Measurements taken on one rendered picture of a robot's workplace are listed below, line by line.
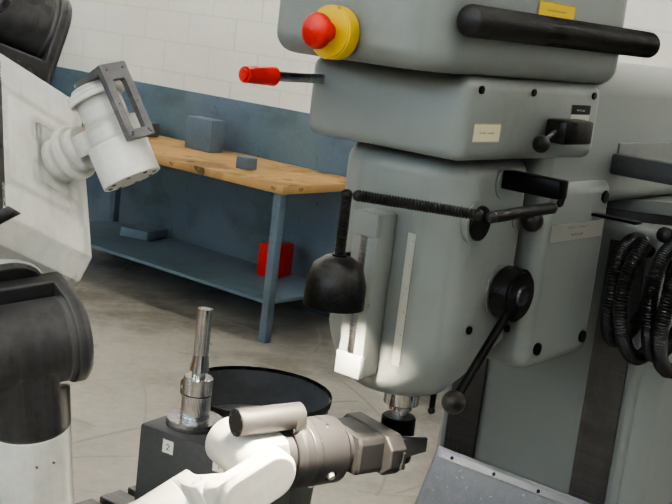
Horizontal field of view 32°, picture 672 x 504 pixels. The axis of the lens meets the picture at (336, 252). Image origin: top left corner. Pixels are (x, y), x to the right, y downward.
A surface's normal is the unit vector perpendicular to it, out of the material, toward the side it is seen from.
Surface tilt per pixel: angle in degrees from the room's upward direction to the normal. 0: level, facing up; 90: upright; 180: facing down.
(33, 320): 42
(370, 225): 90
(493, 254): 90
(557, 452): 90
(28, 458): 100
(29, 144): 58
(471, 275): 90
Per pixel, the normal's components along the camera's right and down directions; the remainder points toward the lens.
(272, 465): 0.57, 0.28
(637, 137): 0.77, 0.21
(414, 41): -0.20, 0.17
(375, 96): -0.63, 0.07
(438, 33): 0.19, 0.21
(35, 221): 0.84, -0.37
